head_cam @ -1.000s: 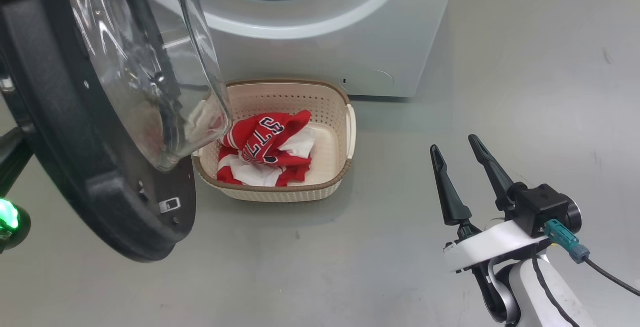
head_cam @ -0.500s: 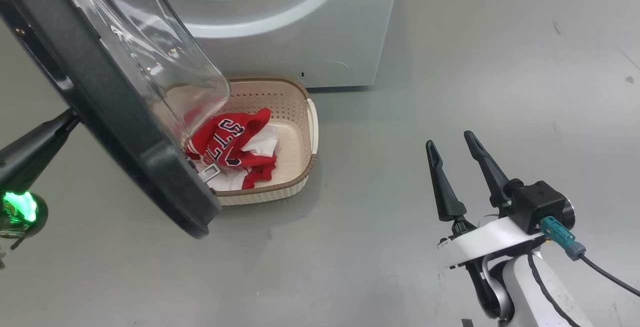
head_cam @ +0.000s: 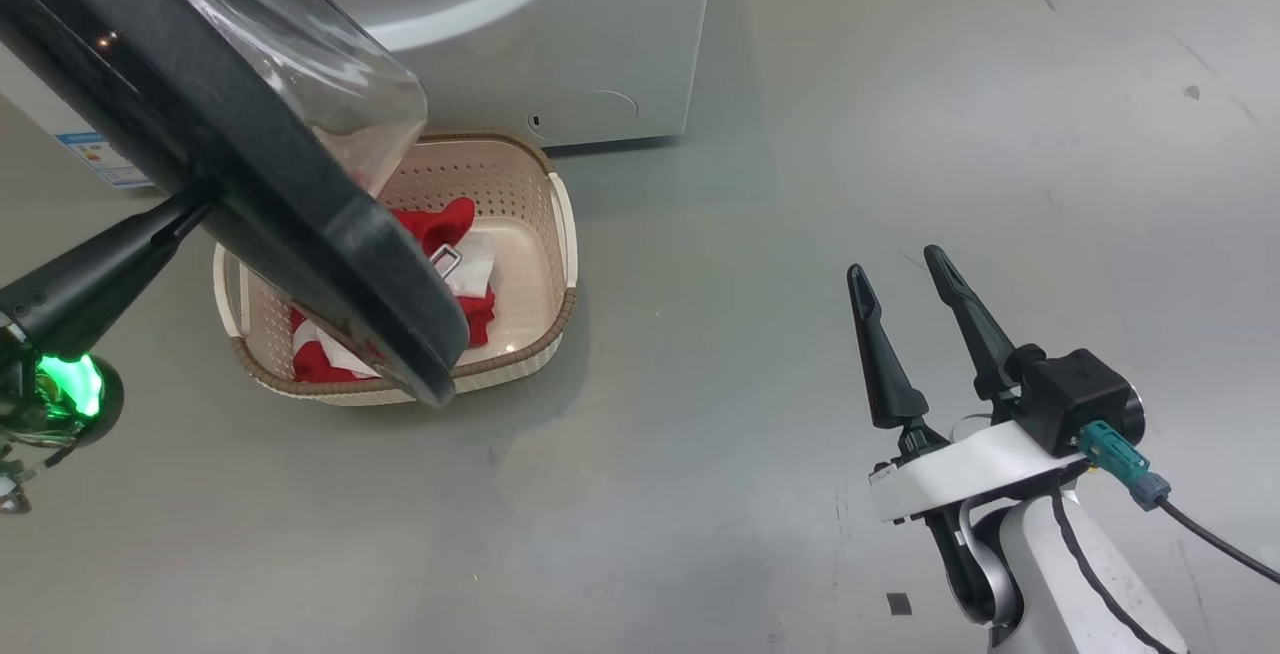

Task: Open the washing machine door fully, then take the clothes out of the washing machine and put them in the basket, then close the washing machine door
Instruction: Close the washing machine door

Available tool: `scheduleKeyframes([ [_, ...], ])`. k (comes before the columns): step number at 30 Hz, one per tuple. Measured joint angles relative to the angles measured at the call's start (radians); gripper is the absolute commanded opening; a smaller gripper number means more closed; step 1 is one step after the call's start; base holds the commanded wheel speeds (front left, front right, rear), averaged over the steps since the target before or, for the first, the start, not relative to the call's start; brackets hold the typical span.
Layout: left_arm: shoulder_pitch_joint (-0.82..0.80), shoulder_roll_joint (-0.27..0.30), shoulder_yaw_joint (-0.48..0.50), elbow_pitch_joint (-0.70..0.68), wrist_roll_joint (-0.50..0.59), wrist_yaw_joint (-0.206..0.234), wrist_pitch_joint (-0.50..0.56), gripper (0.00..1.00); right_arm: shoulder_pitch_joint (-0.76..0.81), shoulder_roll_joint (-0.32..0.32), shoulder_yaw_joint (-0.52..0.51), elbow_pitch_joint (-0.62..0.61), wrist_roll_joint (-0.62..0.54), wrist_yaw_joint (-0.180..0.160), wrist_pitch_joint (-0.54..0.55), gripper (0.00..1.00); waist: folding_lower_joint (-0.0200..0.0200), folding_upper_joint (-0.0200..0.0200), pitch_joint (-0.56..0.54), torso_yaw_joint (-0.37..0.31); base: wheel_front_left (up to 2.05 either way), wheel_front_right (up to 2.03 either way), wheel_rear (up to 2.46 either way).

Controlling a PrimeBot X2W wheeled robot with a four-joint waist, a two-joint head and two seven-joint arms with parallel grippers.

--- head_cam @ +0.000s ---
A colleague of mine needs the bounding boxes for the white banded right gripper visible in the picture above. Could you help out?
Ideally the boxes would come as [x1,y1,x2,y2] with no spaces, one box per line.
[847,245,1086,625]

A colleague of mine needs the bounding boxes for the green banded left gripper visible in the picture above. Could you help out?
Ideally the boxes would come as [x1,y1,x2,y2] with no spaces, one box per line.
[0,184,219,465]

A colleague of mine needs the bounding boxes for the black rimmed glass washer door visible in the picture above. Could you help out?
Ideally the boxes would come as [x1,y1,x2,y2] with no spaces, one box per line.
[0,0,471,407]

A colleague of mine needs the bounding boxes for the red and white garment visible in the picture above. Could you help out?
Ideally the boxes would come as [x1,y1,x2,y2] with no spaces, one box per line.
[290,306,386,385]

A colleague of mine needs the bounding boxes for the cream perforated laundry basket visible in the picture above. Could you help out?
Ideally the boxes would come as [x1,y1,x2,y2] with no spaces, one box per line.
[212,129,579,407]

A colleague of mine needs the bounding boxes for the white front-load washing machine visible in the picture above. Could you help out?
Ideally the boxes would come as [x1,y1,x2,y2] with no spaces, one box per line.
[0,0,719,190]

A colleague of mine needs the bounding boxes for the blue energy label sticker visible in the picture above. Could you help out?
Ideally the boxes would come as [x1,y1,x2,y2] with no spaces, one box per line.
[55,132,153,190]

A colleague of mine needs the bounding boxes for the right camera cable teal plug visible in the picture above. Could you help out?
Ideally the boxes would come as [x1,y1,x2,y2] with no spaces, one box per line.
[1078,421,1280,587]

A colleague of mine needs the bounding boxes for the braided black arm cable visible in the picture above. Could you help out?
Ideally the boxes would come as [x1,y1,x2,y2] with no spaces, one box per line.
[1050,489,1181,654]

